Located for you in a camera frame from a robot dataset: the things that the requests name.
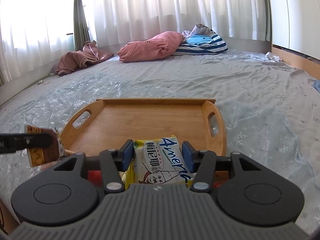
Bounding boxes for grey green drape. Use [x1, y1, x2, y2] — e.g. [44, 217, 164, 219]
[73, 0, 90, 51]

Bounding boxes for snowflake bed sheet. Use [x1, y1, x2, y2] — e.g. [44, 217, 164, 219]
[1, 50, 319, 233]

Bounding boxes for wooden serving tray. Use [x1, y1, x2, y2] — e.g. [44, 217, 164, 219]
[61, 98, 226, 158]

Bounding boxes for blue clothes pile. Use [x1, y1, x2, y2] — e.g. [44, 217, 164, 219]
[312, 80, 320, 93]

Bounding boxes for brown peanut snack packet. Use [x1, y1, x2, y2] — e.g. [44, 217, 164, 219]
[24, 125, 66, 167]

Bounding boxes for white sheer curtain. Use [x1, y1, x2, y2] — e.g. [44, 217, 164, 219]
[1, 0, 271, 83]

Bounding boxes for white crumpled item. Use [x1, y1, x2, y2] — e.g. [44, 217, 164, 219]
[265, 51, 282, 62]

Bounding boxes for mauve crumpled cloth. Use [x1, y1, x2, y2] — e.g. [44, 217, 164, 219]
[51, 41, 114, 76]

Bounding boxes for blue striped pillow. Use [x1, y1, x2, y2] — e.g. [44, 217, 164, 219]
[174, 23, 228, 55]

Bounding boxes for white wardrobe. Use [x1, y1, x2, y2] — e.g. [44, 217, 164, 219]
[270, 0, 319, 59]

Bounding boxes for yellow white snack packet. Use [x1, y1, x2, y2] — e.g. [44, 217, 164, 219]
[124, 137, 194, 189]

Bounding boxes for pink pillow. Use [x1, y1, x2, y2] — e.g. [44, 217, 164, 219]
[117, 31, 183, 62]

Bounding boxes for wooden bed frame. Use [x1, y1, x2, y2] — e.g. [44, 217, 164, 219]
[271, 45, 320, 80]

